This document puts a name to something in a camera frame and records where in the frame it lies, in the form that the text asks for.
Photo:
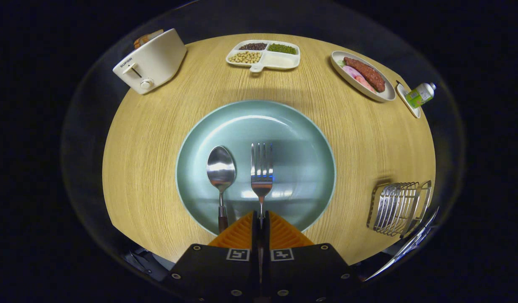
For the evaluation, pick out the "toast slice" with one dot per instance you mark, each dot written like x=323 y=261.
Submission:
x=147 y=38

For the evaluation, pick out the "white oval plate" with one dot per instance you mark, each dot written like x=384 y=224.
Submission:
x=368 y=93

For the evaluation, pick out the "green label bottle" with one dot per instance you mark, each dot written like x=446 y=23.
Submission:
x=419 y=96

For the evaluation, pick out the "salmon pink meat slice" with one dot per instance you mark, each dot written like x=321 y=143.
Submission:
x=365 y=83

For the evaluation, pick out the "white toaster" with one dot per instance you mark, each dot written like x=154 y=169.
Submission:
x=158 y=63

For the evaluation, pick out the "light blue plate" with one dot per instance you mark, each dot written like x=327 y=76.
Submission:
x=301 y=160

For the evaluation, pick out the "white divided dish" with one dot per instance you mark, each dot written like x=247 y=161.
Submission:
x=280 y=62

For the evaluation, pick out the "pile of green beans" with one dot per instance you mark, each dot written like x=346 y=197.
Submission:
x=282 y=49

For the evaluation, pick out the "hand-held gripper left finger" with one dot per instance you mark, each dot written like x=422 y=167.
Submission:
x=255 y=240

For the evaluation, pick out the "pink ham slice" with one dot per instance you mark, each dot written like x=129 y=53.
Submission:
x=352 y=72

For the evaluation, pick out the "white coaster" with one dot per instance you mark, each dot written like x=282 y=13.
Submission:
x=412 y=110

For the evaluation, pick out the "pile of dark beans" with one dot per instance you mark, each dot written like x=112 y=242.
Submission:
x=252 y=46

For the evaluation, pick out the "black backdrop cloth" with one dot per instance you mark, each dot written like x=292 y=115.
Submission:
x=263 y=17

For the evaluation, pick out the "pile of yellow soybeans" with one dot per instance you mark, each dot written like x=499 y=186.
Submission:
x=245 y=57

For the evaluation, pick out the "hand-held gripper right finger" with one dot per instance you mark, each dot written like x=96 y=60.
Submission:
x=267 y=240

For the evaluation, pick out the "open laptop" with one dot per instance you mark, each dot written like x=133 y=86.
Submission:
x=406 y=248

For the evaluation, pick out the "brown steak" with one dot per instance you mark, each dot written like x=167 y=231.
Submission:
x=366 y=72

